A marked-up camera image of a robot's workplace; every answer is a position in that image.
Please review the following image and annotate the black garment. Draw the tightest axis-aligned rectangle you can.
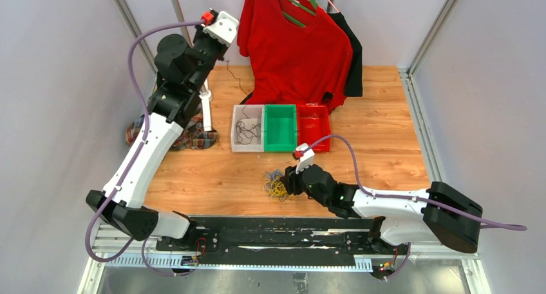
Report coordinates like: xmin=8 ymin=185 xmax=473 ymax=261
xmin=328 ymin=12 xmax=363 ymax=98

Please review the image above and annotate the white plastic bin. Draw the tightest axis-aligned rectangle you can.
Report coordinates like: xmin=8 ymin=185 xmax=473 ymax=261
xmin=231 ymin=104 xmax=265 ymax=152

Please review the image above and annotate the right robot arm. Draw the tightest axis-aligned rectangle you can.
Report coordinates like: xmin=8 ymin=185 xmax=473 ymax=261
xmin=280 ymin=165 xmax=483 ymax=253

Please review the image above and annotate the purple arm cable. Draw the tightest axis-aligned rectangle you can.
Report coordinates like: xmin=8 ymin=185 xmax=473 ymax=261
xmin=306 ymin=134 xmax=529 ymax=280
xmin=84 ymin=21 xmax=204 ymax=277

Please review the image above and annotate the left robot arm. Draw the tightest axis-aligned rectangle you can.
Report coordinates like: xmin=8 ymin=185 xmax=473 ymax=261
xmin=86 ymin=26 xmax=237 ymax=251

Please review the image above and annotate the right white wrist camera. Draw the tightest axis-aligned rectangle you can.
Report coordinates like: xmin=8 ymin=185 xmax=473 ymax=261
xmin=293 ymin=143 xmax=315 ymax=174

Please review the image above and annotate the green plastic bin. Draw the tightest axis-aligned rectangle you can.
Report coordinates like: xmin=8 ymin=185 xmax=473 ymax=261
xmin=263 ymin=104 xmax=297 ymax=152

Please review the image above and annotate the red t-shirt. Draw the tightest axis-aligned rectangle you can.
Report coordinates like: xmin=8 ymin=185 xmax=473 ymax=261
xmin=237 ymin=0 xmax=352 ymax=111

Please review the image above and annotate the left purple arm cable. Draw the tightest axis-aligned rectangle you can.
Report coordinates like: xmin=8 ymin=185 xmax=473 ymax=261
xmin=84 ymin=21 xmax=204 ymax=277

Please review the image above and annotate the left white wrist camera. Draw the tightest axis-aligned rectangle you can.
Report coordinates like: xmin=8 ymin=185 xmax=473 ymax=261
xmin=201 ymin=9 xmax=240 ymax=48

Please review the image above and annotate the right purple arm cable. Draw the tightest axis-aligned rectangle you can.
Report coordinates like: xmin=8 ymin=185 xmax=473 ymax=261
xmin=306 ymin=134 xmax=529 ymax=280

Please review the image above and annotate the red plastic bin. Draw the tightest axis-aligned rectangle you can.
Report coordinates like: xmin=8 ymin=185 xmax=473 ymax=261
xmin=296 ymin=105 xmax=331 ymax=145

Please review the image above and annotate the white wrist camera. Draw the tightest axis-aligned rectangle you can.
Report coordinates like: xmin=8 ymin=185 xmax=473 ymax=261
xmin=201 ymin=9 xmax=240 ymax=48
xmin=293 ymin=143 xmax=315 ymax=174

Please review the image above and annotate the plaid flannel shirt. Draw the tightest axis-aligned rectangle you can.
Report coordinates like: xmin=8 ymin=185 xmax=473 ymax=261
xmin=126 ymin=105 xmax=220 ymax=151

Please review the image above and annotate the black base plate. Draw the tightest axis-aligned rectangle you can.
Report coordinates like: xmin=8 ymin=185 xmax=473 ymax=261
xmin=155 ymin=216 xmax=407 ymax=268

